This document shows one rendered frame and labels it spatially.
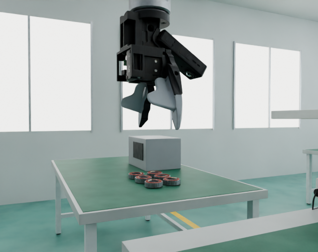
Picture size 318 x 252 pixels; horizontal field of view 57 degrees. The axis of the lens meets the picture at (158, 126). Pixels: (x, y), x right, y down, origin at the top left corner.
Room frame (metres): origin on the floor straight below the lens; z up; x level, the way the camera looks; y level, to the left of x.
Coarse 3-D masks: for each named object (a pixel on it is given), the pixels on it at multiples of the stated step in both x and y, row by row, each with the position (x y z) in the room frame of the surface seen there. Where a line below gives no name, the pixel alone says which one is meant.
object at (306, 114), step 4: (272, 112) 1.25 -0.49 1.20; (276, 112) 1.23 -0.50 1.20; (280, 112) 1.21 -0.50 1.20; (284, 112) 1.19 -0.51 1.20; (288, 112) 1.17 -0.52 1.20; (292, 112) 1.15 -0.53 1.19; (296, 112) 1.13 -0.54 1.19; (300, 112) 1.12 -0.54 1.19; (304, 112) 1.10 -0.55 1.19; (308, 112) 1.09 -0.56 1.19; (312, 112) 1.07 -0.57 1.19; (316, 112) 1.06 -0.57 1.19; (272, 116) 1.25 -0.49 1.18; (276, 116) 1.23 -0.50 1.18; (280, 116) 1.21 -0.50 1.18; (284, 116) 1.19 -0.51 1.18; (288, 116) 1.17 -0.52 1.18; (292, 116) 1.15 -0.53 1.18; (296, 116) 1.13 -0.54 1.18; (300, 116) 1.12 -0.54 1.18; (304, 116) 1.10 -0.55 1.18; (308, 116) 1.09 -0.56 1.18; (312, 116) 1.07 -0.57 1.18; (316, 116) 1.06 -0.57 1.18; (316, 180) 1.30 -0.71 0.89; (316, 184) 1.30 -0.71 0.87; (316, 188) 1.30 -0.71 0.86; (316, 192) 1.27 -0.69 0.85; (316, 196) 1.30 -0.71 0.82; (312, 204) 1.27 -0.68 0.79; (312, 208) 1.28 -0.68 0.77; (316, 208) 1.34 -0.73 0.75
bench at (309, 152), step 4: (304, 152) 3.99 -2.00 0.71; (308, 152) 3.93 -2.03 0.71; (312, 152) 3.87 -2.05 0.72; (316, 152) 3.82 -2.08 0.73; (308, 156) 3.97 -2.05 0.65; (308, 160) 3.97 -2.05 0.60; (308, 164) 3.97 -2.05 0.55; (308, 168) 3.97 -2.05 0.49; (308, 172) 3.97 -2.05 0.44; (308, 176) 3.96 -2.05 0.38; (308, 180) 3.96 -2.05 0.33; (308, 184) 3.96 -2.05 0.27; (308, 188) 3.96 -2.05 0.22; (312, 188) 4.03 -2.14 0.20; (308, 192) 3.96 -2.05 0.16; (308, 196) 3.96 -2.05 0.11; (308, 200) 3.96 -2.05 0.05
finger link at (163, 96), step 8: (160, 80) 0.49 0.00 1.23; (168, 80) 0.49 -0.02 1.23; (160, 88) 0.48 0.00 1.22; (168, 88) 0.49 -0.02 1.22; (152, 96) 0.46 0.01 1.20; (160, 96) 0.47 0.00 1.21; (168, 96) 0.47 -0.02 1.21; (176, 96) 0.47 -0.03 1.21; (160, 104) 0.46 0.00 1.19; (168, 104) 0.47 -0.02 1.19; (176, 104) 0.47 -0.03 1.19; (176, 112) 0.46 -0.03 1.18; (176, 120) 0.46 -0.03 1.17; (176, 128) 0.46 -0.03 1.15
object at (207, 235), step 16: (224, 224) 1.15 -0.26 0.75; (240, 224) 1.15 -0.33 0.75; (256, 224) 1.15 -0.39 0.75; (272, 224) 1.15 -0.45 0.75; (288, 224) 1.15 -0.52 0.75; (304, 224) 1.15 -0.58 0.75; (128, 240) 1.00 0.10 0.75; (144, 240) 1.00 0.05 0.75; (160, 240) 1.00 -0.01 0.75; (176, 240) 1.00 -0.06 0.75; (192, 240) 1.00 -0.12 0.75; (208, 240) 1.00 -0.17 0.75; (224, 240) 1.00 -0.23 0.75
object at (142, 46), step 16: (128, 16) 0.49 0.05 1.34; (144, 16) 0.49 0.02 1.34; (160, 16) 0.49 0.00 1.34; (128, 32) 0.50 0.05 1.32; (144, 32) 0.51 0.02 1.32; (128, 48) 0.48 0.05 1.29; (144, 48) 0.48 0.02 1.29; (160, 48) 0.50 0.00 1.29; (128, 64) 0.49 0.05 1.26; (144, 64) 0.49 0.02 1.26; (160, 64) 0.50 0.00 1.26; (128, 80) 0.52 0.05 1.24; (144, 80) 0.54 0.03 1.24
